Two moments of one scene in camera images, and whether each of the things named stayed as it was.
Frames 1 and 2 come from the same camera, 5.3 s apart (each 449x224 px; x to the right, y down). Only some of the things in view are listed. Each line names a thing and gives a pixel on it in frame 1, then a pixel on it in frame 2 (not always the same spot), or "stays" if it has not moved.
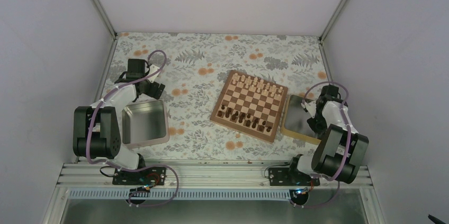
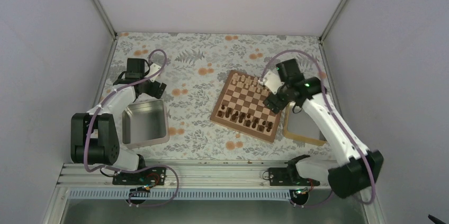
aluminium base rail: (247, 181) stays
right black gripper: (316, 128) to (280, 104)
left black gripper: (152, 91) stays
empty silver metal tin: (145, 124) stays
